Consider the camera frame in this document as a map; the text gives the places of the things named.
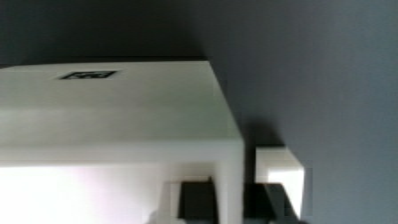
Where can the white drawer cabinet box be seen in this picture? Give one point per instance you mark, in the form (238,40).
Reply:
(116,128)

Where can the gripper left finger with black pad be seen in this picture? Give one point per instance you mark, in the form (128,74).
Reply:
(197,202)

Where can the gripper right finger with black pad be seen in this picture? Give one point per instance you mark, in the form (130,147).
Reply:
(274,209)

